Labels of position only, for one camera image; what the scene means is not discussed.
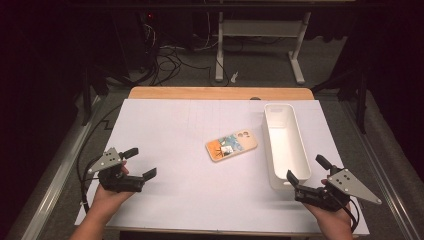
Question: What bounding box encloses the person's right hand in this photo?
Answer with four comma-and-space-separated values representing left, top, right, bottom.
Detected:
302, 178, 355, 233

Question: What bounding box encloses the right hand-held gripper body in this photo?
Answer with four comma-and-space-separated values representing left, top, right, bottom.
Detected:
294, 167, 383, 213

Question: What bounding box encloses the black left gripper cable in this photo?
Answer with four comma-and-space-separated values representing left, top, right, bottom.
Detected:
75, 103, 124, 215

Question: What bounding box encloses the white plastic storage bin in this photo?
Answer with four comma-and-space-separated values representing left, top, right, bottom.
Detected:
261, 103, 313, 191

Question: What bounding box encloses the person's left hand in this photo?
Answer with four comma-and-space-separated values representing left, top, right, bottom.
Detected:
90, 161, 135, 216

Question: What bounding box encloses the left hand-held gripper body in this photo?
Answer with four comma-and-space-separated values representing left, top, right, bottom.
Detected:
87, 147, 147, 194

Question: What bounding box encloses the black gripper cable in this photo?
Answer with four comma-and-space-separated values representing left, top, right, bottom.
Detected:
75, 103, 124, 215
344, 196, 362, 234

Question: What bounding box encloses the white metal desk frame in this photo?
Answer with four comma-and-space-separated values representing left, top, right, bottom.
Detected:
214, 11, 313, 86

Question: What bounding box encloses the dark equipment with red light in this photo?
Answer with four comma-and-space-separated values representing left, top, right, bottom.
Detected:
111, 9, 162, 74

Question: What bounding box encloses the wooden table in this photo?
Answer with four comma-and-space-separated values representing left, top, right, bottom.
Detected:
109, 86, 363, 239

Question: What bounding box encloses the beige printed phone case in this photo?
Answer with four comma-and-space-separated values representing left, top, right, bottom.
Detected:
204, 129, 259, 164

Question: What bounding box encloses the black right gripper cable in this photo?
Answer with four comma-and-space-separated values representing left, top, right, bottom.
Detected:
344, 196, 362, 234

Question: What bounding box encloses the black stand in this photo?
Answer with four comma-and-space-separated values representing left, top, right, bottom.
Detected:
80, 61, 134, 128
311, 64, 369, 135

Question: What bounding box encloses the bunch of floor cables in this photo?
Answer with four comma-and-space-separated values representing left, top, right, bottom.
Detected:
141, 19, 232, 88

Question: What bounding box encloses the aluminium rail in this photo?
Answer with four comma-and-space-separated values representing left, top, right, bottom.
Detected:
19, 95, 103, 240
342, 99, 424, 240

